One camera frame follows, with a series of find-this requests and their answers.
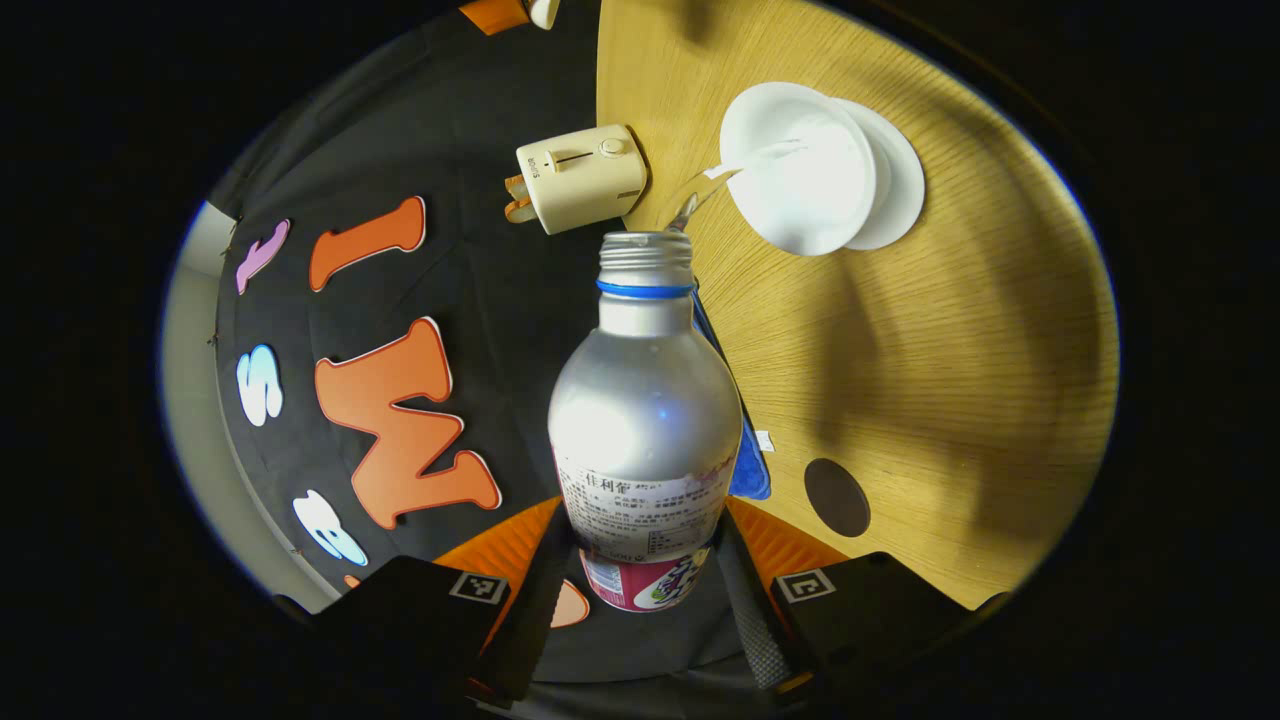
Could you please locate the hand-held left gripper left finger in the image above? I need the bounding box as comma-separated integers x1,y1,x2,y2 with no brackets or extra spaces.
275,497,578,707

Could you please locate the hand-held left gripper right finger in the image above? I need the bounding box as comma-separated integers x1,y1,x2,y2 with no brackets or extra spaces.
714,497,1011,703

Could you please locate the round brown coaster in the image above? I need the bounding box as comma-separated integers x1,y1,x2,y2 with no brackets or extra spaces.
804,458,872,539

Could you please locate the silver water bottle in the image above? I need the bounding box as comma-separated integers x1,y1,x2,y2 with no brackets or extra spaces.
548,232,744,613

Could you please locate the white teacup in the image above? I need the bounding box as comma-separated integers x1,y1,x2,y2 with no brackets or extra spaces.
719,82,879,257

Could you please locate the blue towel cloth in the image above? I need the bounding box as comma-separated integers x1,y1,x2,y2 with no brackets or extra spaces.
689,284,773,501

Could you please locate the white toaster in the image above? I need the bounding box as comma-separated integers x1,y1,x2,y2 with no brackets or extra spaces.
515,124,649,236

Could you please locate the black backdrop cloth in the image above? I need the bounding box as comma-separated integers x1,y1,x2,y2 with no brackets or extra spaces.
205,5,766,693

